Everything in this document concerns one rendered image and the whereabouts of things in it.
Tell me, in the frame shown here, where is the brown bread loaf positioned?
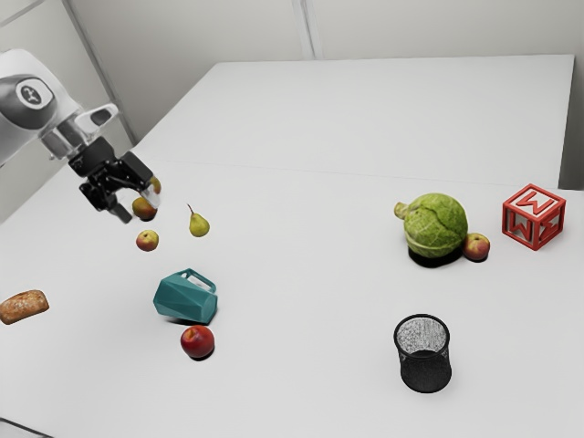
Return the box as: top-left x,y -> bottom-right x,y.
0,288 -> 50,326

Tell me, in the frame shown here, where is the teal faceted mug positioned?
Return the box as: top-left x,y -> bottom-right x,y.
152,267 -> 219,326

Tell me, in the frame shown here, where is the yellow green pear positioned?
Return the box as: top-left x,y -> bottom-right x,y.
185,203 -> 211,238

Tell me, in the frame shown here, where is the pink yellow peach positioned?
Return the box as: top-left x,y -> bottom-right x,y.
463,233 -> 492,262

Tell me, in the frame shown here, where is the red letter block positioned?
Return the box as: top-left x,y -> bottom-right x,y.
501,182 -> 568,252

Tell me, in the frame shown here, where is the black mesh pen holder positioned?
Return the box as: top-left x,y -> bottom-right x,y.
392,312 -> 454,393

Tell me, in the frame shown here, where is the green cabbage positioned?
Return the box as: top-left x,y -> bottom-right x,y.
393,192 -> 470,259

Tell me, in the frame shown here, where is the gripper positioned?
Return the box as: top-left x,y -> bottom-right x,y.
68,137 -> 162,224

